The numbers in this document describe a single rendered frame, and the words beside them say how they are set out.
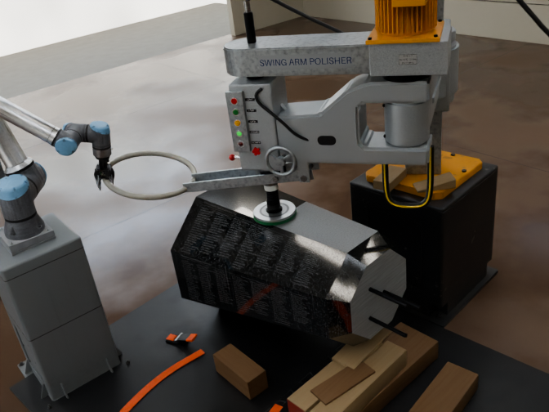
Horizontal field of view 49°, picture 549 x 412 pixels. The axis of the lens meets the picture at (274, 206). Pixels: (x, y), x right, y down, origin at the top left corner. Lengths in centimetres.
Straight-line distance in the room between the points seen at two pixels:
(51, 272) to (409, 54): 195
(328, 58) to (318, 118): 27
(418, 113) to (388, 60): 27
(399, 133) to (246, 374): 141
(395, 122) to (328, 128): 29
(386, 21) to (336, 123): 47
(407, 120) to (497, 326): 147
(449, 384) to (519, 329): 68
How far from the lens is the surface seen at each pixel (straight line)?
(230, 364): 319
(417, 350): 319
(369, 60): 247
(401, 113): 255
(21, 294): 313
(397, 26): 242
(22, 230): 313
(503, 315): 365
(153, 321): 379
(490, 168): 355
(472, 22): 934
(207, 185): 300
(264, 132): 270
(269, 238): 293
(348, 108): 257
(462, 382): 308
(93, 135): 303
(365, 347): 303
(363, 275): 269
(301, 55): 253
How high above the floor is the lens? 228
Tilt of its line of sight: 28 degrees down
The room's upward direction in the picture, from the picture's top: 8 degrees counter-clockwise
